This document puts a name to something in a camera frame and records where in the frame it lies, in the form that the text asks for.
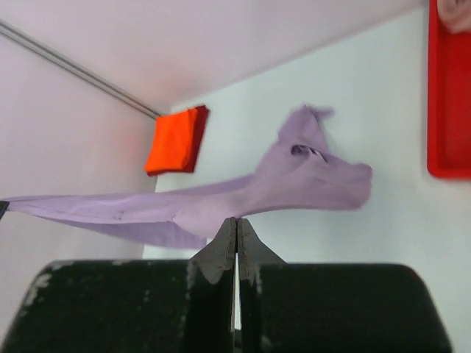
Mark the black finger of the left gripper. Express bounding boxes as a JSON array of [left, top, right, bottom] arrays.
[[0, 201, 8, 219]]

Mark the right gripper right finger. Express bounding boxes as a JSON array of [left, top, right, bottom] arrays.
[[237, 219, 453, 352]]

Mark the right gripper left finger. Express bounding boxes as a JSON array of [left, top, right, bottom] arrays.
[[1, 218, 236, 352]]

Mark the purple t-shirt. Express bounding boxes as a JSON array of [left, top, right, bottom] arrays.
[[7, 105, 372, 249]]

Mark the folded orange t-shirt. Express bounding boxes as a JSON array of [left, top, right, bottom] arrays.
[[144, 108, 198, 176]]

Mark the folded dark red t-shirt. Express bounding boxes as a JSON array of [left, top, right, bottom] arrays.
[[149, 105, 210, 178]]

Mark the red plastic bin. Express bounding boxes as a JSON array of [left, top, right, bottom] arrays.
[[427, 1, 470, 180]]

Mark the crumpled pink t-shirt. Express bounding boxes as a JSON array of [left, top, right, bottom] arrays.
[[437, 0, 471, 34]]

